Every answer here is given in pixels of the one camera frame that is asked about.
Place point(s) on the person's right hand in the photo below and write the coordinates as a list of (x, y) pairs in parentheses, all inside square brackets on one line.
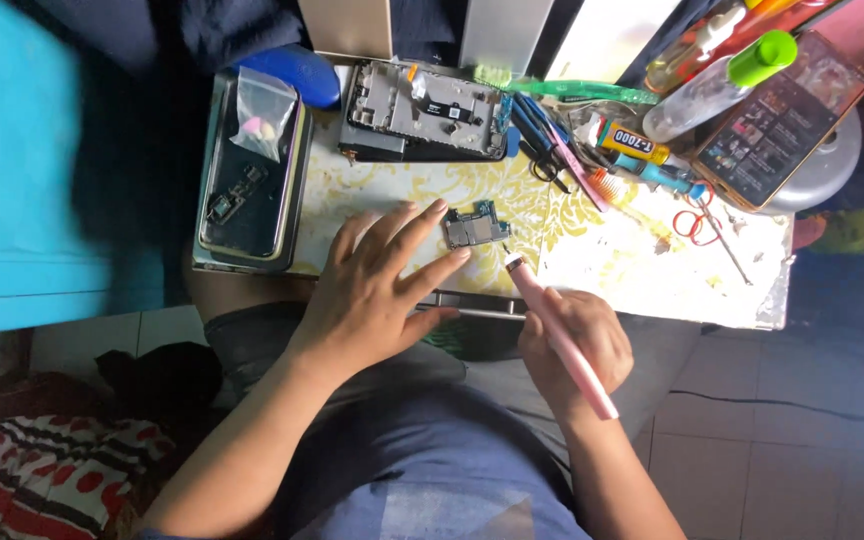
[(593, 345)]

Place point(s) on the person's left hand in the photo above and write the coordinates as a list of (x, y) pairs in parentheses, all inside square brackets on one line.
[(361, 307)]

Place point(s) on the pink pen-shaped screwdriver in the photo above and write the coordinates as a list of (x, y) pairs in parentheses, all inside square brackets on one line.
[(577, 360)]

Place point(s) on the person's grey shorts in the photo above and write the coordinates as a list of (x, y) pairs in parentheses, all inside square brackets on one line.
[(657, 367)]

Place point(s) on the yellow floral table cover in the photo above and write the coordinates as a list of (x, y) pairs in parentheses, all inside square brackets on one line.
[(627, 259)]

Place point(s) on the phone motherboard circuit board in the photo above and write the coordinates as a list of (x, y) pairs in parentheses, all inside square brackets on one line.
[(473, 227)]

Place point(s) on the black phone back cover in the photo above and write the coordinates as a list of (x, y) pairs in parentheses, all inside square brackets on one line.
[(252, 195)]

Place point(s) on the thin metal probe tool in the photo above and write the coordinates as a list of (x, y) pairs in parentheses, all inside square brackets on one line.
[(724, 244)]

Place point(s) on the small phone circuit part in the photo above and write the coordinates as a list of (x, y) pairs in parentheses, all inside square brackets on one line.
[(233, 196)]

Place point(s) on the person's blue shirt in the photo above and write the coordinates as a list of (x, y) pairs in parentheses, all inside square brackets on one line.
[(432, 465)]

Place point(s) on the pink plastic pry tool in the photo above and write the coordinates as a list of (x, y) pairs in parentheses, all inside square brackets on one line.
[(578, 169)]

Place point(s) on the black small scissors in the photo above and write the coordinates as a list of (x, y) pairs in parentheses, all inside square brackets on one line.
[(548, 169)]

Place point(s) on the yellow glue tube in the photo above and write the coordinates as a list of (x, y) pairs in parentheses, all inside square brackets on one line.
[(631, 142)]

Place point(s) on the black cloth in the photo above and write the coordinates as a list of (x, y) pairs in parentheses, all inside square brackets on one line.
[(154, 375)]

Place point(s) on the small clear zip bag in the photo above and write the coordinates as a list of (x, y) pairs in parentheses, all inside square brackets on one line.
[(263, 112)]

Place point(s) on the blue tweezers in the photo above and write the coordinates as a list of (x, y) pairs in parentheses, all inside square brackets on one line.
[(533, 124)]

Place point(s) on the blue plastic case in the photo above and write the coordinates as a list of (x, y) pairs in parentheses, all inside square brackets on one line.
[(293, 73)]

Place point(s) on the green toothbrush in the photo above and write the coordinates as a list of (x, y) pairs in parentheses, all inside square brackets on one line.
[(589, 91)]

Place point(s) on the clear bottle green cap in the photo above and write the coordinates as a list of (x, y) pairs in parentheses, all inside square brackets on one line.
[(709, 94)]

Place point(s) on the beige metal panel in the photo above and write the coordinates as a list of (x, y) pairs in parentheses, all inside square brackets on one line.
[(346, 26)]

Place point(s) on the grey round metal stool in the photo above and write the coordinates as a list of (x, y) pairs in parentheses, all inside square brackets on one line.
[(822, 169)]

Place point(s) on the smartphone in gold case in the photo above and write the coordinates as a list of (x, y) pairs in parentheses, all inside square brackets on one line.
[(781, 124)]

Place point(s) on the green and pink slipper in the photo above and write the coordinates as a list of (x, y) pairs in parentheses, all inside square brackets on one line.
[(859, 229)]

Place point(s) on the grey metal panel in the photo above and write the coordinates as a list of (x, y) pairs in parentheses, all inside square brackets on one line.
[(503, 34)]

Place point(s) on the dark blue cloth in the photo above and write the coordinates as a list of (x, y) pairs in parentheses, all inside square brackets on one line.
[(214, 30)]

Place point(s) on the red patterned cloth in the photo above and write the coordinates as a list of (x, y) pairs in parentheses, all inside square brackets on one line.
[(34, 472)]

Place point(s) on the turquoise cabinet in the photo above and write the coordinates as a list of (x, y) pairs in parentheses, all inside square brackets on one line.
[(19, 165)]

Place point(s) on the disassembled phone frame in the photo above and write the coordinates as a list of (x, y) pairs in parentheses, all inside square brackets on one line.
[(421, 112)]

